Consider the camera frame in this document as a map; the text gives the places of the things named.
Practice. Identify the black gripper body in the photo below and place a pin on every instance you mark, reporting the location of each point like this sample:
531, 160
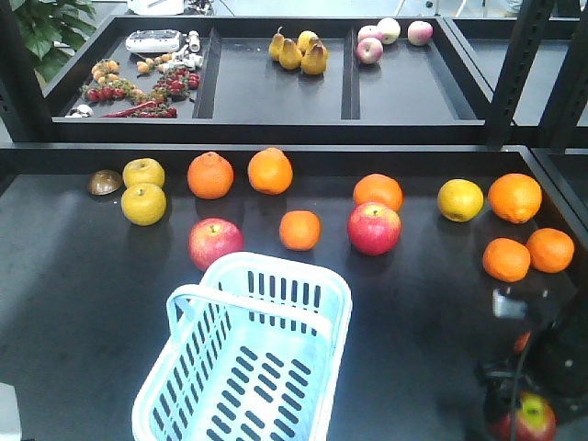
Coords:
551, 364

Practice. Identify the dark red apple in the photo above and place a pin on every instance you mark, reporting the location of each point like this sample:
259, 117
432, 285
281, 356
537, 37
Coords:
534, 418

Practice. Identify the light blue plastic basket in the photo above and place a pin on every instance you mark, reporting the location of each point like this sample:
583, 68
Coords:
254, 353

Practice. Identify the large orange right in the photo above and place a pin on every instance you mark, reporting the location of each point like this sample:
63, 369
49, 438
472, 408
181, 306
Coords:
515, 197

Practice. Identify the red apple among oranges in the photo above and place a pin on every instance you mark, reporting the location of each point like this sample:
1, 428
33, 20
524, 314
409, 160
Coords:
373, 228

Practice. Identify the black wooden fruit display stand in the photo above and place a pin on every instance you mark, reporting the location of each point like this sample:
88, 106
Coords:
83, 288

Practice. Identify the orange fruit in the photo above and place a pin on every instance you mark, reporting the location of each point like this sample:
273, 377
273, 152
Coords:
300, 230

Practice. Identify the pink apple back tray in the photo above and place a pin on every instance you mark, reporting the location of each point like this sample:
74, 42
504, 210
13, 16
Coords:
369, 50

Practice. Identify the red apple far left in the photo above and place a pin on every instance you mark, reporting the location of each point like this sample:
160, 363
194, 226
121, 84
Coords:
212, 238

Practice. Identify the brown yellow pear group item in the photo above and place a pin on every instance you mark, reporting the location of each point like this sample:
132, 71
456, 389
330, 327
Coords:
314, 61

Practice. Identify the yellow round pear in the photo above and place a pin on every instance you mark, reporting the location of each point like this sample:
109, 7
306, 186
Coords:
143, 204

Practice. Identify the white remote device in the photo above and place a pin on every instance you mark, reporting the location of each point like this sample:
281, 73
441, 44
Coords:
152, 41

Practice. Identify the green potted plant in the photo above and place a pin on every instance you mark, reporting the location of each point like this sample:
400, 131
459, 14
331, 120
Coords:
53, 31

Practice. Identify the black upright post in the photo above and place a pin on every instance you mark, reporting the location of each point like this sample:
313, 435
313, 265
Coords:
527, 34

